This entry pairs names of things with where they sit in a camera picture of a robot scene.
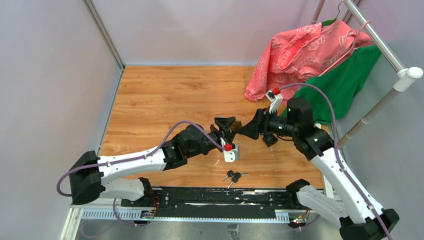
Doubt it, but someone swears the black-headed key bunch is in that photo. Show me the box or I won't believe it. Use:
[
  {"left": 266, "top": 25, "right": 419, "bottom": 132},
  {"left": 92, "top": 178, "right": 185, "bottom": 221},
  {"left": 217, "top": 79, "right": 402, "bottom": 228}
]
[{"left": 222, "top": 170, "right": 248, "bottom": 189}]

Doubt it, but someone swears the aluminium corner frame post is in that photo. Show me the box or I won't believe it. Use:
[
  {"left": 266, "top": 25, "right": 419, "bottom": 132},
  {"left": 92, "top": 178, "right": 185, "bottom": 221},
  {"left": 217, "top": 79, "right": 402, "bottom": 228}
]
[{"left": 82, "top": 0, "right": 125, "bottom": 72}]

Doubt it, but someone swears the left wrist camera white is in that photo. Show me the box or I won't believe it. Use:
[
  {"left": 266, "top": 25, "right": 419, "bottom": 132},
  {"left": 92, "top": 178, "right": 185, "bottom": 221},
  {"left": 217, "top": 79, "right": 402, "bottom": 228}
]
[{"left": 222, "top": 143, "right": 240, "bottom": 163}]

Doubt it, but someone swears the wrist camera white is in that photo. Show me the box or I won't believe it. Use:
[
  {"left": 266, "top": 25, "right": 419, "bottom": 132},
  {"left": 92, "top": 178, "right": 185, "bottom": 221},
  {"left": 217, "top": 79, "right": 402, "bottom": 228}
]
[
  {"left": 222, "top": 143, "right": 240, "bottom": 163},
  {"left": 265, "top": 87, "right": 284, "bottom": 114}
]

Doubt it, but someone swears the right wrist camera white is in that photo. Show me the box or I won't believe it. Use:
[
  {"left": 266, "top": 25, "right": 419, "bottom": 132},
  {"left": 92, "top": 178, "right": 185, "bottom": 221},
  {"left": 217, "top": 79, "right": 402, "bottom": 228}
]
[{"left": 265, "top": 87, "right": 284, "bottom": 114}]

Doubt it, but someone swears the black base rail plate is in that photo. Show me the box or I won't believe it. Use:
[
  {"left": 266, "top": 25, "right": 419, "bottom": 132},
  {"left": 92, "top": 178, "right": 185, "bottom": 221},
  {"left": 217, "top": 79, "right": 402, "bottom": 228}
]
[{"left": 74, "top": 186, "right": 372, "bottom": 223}]

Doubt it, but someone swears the pink patterned garment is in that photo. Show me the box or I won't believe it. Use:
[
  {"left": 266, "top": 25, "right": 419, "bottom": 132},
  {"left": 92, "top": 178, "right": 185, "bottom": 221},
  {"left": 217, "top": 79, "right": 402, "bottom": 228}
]
[{"left": 244, "top": 20, "right": 374, "bottom": 102}]

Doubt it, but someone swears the brass padlock steel shackle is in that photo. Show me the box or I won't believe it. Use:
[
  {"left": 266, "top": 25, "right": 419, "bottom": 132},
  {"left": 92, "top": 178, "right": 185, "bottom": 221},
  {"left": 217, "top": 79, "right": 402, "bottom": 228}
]
[{"left": 229, "top": 119, "right": 243, "bottom": 133}]

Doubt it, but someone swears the metal clothes rack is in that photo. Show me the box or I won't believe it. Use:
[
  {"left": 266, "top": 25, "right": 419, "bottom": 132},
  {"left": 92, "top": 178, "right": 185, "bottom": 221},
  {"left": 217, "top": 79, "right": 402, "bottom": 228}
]
[{"left": 310, "top": 0, "right": 424, "bottom": 205}]

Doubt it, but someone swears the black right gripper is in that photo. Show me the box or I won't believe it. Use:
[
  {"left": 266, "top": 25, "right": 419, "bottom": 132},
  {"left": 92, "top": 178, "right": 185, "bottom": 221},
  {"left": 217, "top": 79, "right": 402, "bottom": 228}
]
[{"left": 238, "top": 105, "right": 298, "bottom": 140}]

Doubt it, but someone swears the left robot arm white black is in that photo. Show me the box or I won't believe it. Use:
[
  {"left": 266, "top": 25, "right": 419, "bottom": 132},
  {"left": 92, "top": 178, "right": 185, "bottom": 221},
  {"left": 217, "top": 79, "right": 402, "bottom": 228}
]
[{"left": 68, "top": 117, "right": 240, "bottom": 207}]

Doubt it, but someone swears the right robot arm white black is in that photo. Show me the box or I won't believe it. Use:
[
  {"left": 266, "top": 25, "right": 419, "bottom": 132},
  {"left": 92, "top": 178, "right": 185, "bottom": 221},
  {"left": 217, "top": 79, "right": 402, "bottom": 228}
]
[{"left": 238, "top": 97, "right": 400, "bottom": 240}]

